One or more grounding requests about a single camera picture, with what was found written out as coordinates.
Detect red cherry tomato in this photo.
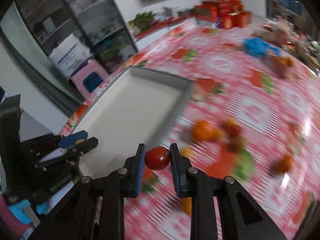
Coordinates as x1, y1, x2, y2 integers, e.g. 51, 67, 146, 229
221, 118, 242, 138
145, 147, 170, 171

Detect orange mandarin with stem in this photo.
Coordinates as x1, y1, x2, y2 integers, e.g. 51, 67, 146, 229
181, 197, 192, 216

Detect small yellow kumquat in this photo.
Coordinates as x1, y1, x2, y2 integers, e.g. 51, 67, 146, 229
180, 147, 194, 158

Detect orange mandarin by tray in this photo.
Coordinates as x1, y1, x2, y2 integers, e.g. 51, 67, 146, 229
191, 120, 223, 142

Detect brown round longan fruit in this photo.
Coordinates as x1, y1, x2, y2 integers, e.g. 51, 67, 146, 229
227, 135, 247, 153

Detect grey white tray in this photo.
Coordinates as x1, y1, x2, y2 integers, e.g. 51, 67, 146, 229
73, 67, 194, 179

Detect pink plastic stool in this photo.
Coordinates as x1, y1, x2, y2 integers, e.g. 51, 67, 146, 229
71, 59, 109, 99

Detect strawberry pattern tablecloth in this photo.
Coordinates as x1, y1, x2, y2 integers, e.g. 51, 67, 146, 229
58, 17, 320, 240

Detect large orange mandarin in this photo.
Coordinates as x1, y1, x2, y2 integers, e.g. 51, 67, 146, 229
273, 154, 294, 174

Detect white printed sack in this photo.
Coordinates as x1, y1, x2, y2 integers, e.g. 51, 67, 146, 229
48, 33, 93, 80

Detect glass display cabinet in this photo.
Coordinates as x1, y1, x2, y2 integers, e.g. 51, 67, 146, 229
15, 0, 137, 73

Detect glass fruit bowl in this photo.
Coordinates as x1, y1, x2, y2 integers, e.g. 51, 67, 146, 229
268, 54, 296, 79

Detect blue plastic bag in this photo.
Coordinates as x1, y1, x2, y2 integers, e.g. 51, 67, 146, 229
243, 37, 281, 58

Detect green leafy vegetables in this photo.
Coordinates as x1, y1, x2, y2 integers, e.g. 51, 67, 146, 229
128, 11, 156, 31

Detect red gift boxes stack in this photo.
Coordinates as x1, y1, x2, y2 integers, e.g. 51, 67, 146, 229
191, 0, 252, 29

